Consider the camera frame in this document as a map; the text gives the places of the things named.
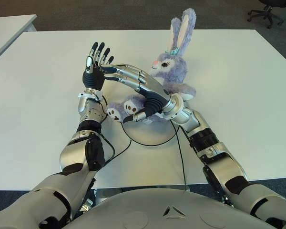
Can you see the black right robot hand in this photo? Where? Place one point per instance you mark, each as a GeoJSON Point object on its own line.
{"type": "Point", "coordinates": [155, 95]}

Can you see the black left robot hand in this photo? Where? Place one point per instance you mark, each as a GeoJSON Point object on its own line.
{"type": "Point", "coordinates": [93, 78]}

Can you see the purple plush bunny doll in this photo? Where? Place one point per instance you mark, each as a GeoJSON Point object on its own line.
{"type": "Point", "coordinates": [174, 69]}

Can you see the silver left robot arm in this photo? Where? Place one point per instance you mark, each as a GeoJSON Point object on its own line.
{"type": "Point", "coordinates": [71, 157]}

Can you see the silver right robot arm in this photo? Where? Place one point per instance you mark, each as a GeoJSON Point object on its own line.
{"type": "Point", "coordinates": [219, 157]}

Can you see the white plate black rim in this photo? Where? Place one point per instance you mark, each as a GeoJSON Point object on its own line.
{"type": "Point", "coordinates": [152, 133]}

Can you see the white neighbouring desk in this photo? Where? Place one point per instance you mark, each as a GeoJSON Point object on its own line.
{"type": "Point", "coordinates": [7, 31]}

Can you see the grey robot torso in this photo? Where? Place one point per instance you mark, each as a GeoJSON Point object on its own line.
{"type": "Point", "coordinates": [169, 214]}

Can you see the black office chair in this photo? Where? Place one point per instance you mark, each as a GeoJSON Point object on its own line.
{"type": "Point", "coordinates": [267, 12]}

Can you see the silver metal bracket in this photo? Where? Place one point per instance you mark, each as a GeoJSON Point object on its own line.
{"type": "Point", "coordinates": [87, 205]}
{"type": "Point", "coordinates": [227, 200]}

